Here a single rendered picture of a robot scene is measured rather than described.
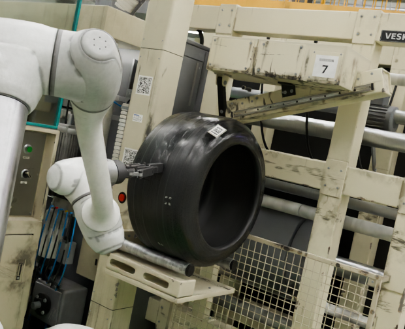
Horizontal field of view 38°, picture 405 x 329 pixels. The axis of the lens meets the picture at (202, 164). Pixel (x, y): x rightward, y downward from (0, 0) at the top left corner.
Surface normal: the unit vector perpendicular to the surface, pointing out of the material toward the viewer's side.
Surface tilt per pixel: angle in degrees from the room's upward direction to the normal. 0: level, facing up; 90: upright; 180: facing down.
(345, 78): 90
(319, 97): 90
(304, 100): 90
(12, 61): 71
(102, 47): 61
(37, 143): 90
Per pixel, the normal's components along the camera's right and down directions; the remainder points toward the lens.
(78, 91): 0.13, 0.90
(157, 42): -0.58, -0.07
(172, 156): -0.46, -0.45
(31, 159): 0.79, 0.19
